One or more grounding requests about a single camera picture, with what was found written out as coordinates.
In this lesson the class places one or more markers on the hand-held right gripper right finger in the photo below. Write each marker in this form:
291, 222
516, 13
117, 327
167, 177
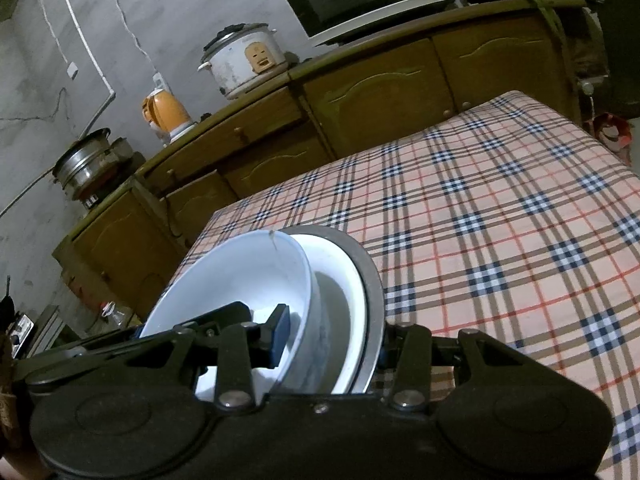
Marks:
385, 358

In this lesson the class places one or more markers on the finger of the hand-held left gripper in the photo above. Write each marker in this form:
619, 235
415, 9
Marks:
232, 312

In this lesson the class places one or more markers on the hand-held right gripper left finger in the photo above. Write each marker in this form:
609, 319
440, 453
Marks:
281, 340

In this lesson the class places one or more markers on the patterned white porcelain bowl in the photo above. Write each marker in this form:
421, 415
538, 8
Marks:
225, 270

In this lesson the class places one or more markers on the plain white bowl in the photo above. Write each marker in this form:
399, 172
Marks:
346, 320

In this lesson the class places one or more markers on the small steel bowl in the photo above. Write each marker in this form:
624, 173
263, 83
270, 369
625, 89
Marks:
373, 285

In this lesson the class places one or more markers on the person's left hand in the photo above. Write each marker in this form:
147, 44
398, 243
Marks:
7, 402

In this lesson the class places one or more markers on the clear oil bottle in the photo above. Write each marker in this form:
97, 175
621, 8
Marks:
117, 315

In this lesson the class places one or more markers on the gas stove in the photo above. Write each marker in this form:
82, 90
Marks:
92, 202

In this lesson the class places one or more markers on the plaid tablecloth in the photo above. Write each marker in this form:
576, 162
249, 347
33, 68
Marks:
500, 240

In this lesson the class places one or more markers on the steel steamer pot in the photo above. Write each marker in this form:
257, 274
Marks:
80, 170

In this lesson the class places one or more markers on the orange electric kettle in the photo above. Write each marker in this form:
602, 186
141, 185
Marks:
168, 112

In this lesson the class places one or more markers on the white rice cooker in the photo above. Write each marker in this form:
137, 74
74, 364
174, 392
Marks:
235, 67

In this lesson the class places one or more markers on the brown wooden cabinet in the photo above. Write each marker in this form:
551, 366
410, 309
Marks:
375, 105

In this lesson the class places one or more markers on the red plastic bag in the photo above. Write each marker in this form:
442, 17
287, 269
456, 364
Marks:
615, 134

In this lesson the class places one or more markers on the white plug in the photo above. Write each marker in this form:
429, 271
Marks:
587, 85

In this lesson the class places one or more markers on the dark green door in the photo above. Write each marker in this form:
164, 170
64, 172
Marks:
620, 35

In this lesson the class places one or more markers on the white wall switch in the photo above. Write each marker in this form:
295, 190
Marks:
73, 70

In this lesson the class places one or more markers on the white wall conduit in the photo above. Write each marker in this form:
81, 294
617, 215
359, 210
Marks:
80, 25

